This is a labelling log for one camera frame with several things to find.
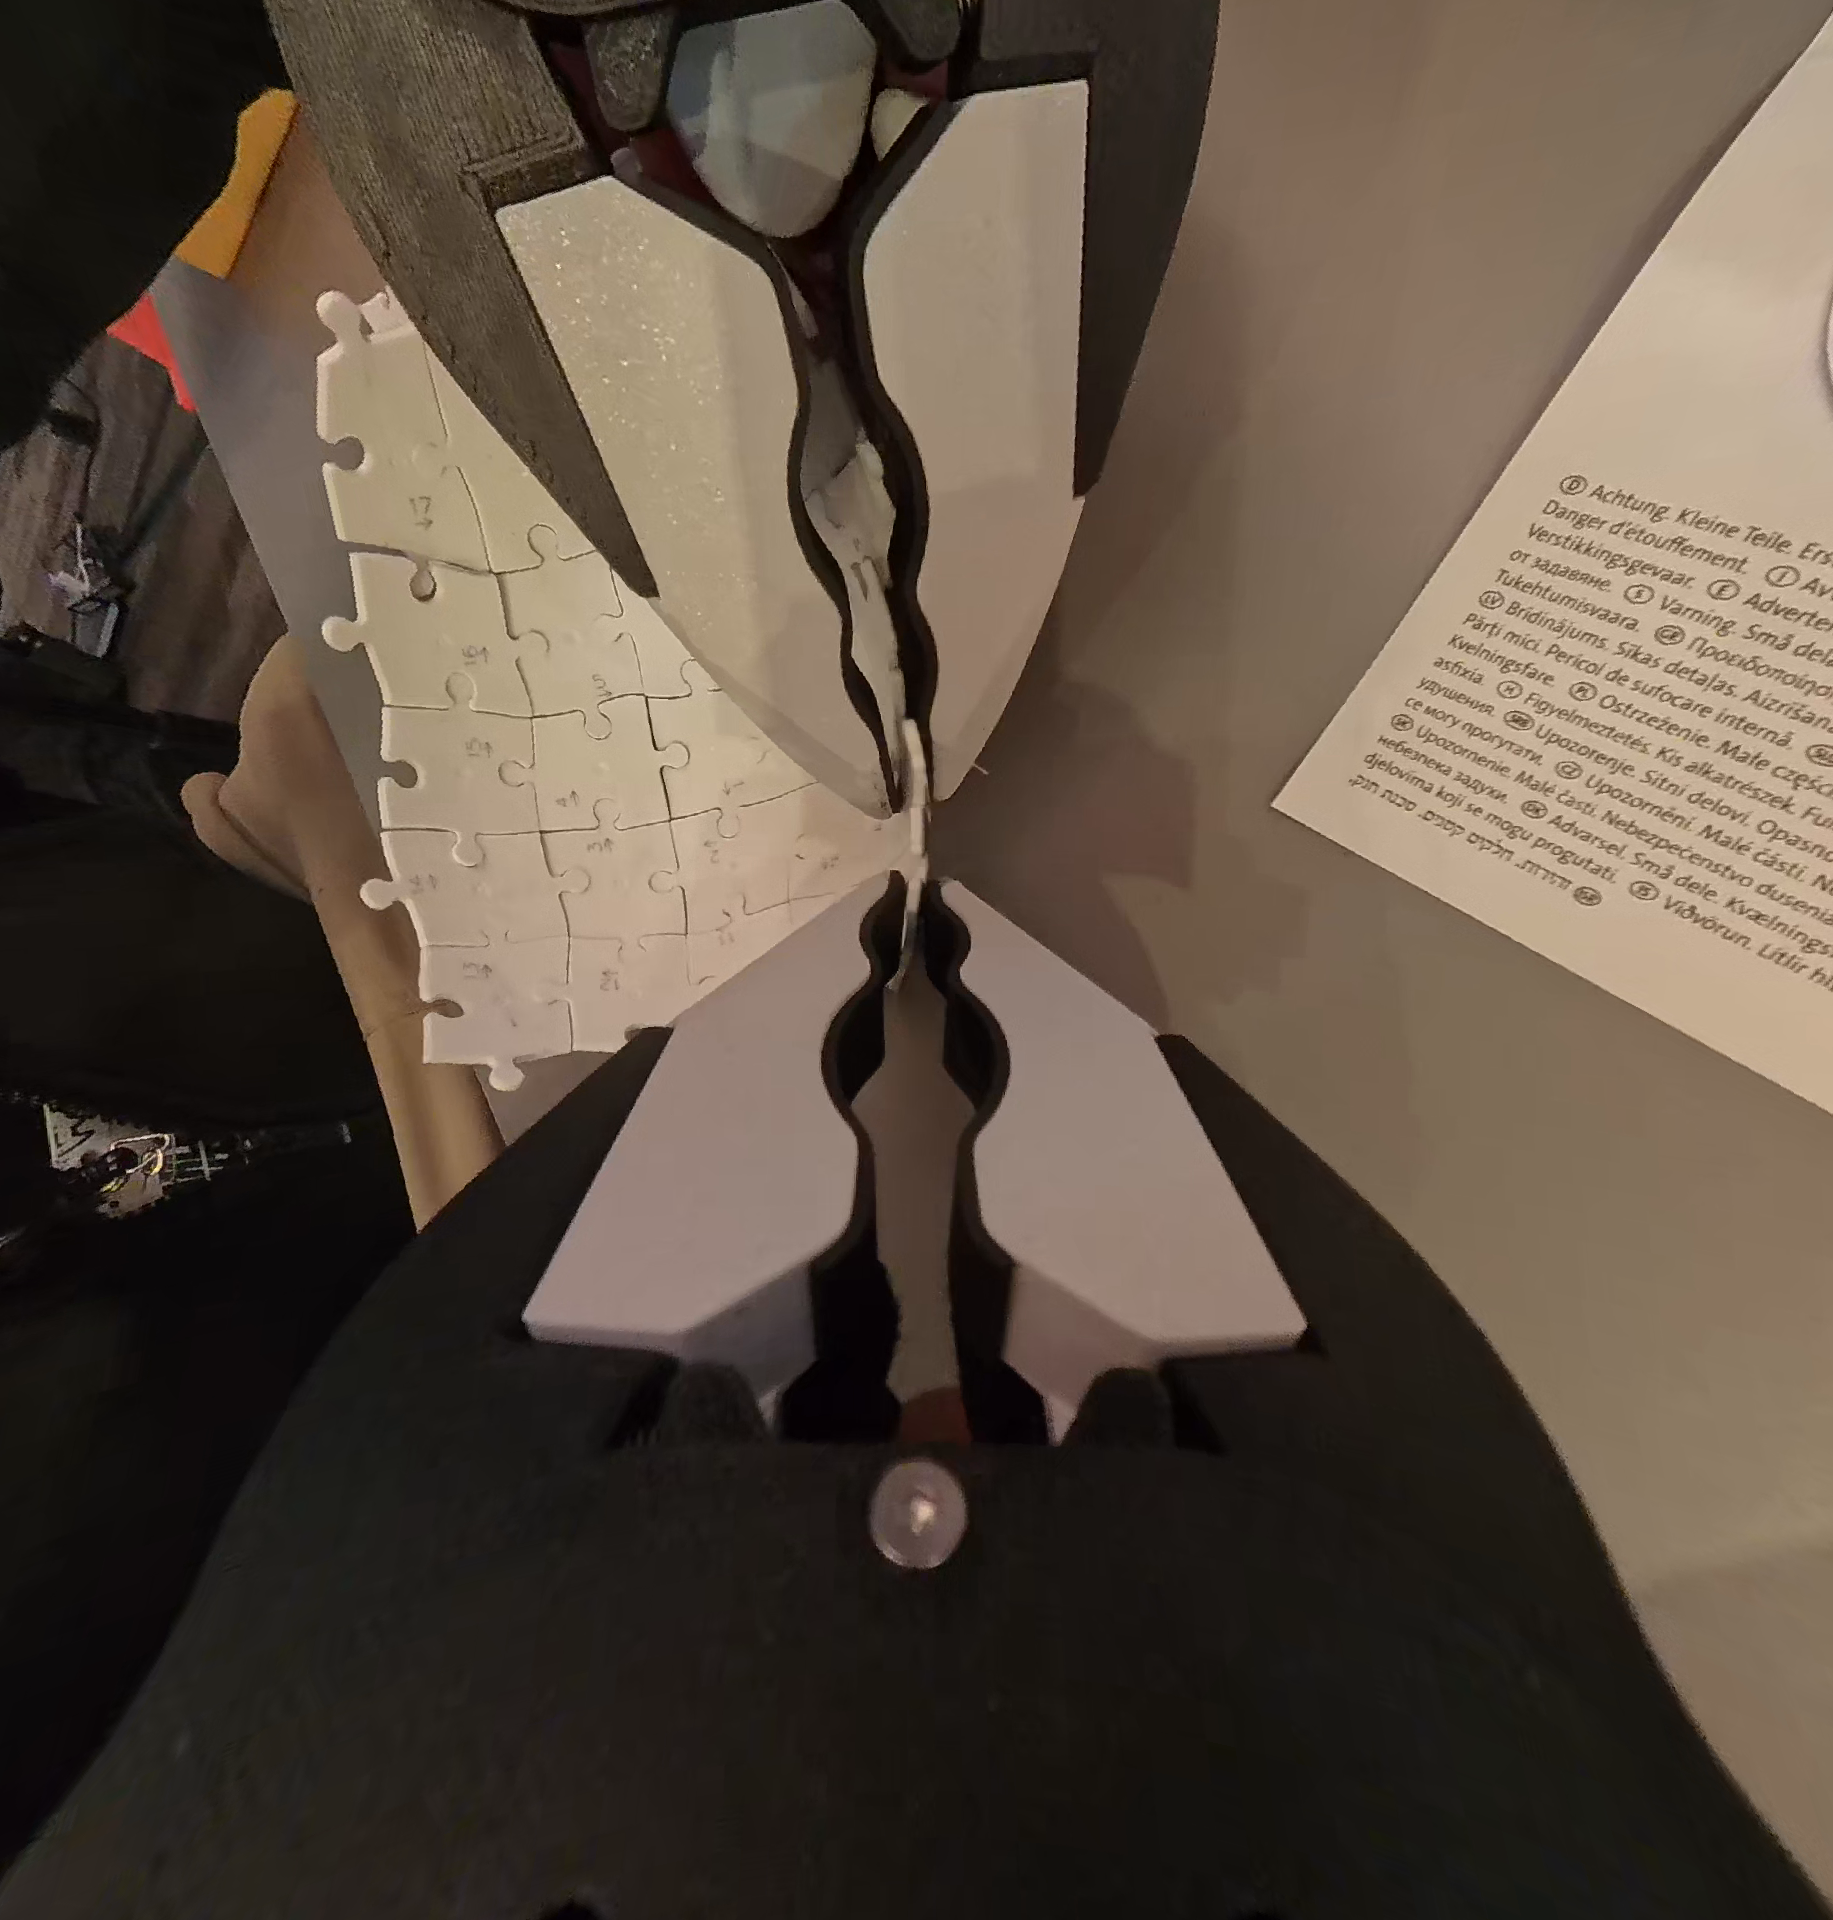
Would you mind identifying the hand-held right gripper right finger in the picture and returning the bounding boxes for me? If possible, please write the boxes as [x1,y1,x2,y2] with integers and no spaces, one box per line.
[915,876,1311,1407]

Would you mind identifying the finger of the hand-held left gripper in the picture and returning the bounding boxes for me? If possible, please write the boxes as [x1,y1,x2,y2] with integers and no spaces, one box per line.
[841,79,1098,813]
[485,168,921,823]

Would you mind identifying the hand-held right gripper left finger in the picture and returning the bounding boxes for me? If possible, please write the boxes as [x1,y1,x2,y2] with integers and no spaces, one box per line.
[518,871,918,1431]

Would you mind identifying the partly built white puzzle ball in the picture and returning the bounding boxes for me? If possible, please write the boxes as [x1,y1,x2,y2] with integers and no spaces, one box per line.
[311,286,936,1094]

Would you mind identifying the person's left forearm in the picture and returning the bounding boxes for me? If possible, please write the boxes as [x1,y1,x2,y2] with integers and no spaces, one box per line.
[0,0,305,458]

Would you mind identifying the red striped object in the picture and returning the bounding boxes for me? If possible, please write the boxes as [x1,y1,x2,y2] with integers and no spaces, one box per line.
[110,291,200,416]

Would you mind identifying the beige trousers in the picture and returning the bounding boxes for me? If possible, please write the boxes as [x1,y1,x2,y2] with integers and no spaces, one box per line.
[181,645,511,1233]

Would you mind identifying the metal badge clip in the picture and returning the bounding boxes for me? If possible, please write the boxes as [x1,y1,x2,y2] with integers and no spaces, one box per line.
[42,1105,188,1218]

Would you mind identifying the white printed instruction leaflet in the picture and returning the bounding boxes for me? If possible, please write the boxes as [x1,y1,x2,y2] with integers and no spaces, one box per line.
[1268,0,1833,1141]

